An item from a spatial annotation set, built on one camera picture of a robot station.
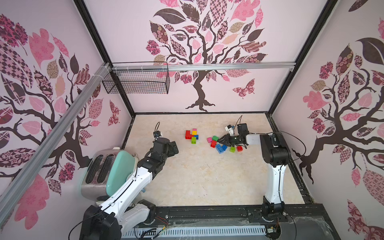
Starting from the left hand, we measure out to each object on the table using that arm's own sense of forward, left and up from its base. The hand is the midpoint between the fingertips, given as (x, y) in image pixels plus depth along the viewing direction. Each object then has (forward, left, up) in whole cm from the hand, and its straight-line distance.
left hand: (168, 148), depth 83 cm
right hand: (+14, -32, -14) cm, 38 cm away
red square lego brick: (+7, -45, -13) cm, 47 cm away
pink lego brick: (+24, -15, -13) cm, 30 cm away
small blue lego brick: (+8, -35, -13) cm, 38 cm away
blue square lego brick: (+17, -17, -13) cm, 27 cm away
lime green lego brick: (+14, -14, -13) cm, 24 cm away
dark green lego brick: (+16, -29, -13) cm, 36 cm away
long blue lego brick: (+7, -33, -14) cm, 36 cm away
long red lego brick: (+18, -10, -13) cm, 25 cm away
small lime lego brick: (+7, -40, -13) cm, 43 cm away
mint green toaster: (-14, +31, +1) cm, 33 cm away
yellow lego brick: (+21, -15, -13) cm, 29 cm away
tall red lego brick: (+11, -28, -13) cm, 33 cm away
